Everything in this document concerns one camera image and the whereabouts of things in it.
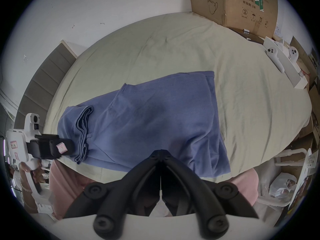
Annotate grey padded headboard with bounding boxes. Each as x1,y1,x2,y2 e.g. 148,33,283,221
14,40,78,134

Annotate person's left hand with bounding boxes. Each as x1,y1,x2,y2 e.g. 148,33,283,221
19,160,47,193

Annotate white open box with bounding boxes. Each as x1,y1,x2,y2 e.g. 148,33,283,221
262,36,309,89

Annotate blue shirt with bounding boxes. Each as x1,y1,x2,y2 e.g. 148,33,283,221
57,71,231,178

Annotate white hand controller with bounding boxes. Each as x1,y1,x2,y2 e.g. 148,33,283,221
265,48,286,74
287,46,299,61

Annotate person's legs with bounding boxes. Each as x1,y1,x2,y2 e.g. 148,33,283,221
49,159,259,221

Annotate flat dark brown carton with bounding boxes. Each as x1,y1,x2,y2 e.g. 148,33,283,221
229,27,272,46

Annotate large brown printed carton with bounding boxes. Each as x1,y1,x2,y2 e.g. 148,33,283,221
187,0,279,38

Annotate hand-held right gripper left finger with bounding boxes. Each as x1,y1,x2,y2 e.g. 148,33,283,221
62,150,161,232

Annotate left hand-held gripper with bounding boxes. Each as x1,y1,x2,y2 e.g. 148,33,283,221
5,113,75,207

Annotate white plastic bag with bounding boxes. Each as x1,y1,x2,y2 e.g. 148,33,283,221
269,172,299,198

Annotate bed with pale green sheet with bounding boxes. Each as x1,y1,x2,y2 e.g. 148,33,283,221
42,11,313,184

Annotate white plastic chair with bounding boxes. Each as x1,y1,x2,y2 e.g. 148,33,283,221
257,148,307,207

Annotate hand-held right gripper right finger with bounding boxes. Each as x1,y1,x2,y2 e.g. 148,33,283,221
160,150,259,234

